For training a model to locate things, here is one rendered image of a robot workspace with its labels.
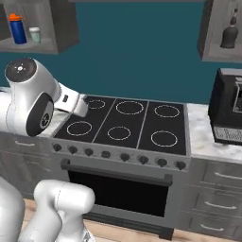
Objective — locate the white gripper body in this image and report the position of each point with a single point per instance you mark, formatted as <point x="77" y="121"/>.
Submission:
<point x="81" y="107"/>

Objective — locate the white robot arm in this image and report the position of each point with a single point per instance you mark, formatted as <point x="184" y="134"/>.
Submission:
<point x="28" y="94"/>

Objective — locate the dark hob knob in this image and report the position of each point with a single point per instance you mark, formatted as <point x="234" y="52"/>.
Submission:
<point x="181" y="165"/>
<point x="89" y="152"/>
<point x="57" y="147"/>
<point x="162" y="162"/>
<point x="72" y="149"/>
<point x="143" y="159"/>
<point x="106" y="154"/>
<point x="124" y="156"/>

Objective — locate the black hob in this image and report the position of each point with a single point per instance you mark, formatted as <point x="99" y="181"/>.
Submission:
<point x="126" y="126"/>

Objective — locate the grey drawer front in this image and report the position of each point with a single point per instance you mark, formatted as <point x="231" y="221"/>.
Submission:
<point x="214" y="233"/>
<point x="41" y="147"/>
<point x="217" y="198"/>
<point x="223" y="181"/>

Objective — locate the grey cupboard door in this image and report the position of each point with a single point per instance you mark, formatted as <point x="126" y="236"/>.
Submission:
<point x="31" y="170"/>

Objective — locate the black glass oven door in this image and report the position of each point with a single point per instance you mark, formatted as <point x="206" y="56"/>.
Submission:
<point x="126" y="195"/>

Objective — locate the blue bottle with orange cap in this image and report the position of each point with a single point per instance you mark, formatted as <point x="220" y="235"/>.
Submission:
<point x="17" y="31"/>

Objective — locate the grey oven range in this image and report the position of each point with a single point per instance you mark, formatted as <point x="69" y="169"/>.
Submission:
<point x="186" y="157"/>

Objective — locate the dark wine bottle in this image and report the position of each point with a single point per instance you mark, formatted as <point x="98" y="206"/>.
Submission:
<point x="229" y="36"/>

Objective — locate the grey open wall cabinet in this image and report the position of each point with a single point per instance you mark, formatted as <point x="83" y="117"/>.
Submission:
<point x="214" y="31"/>
<point x="63" y="25"/>

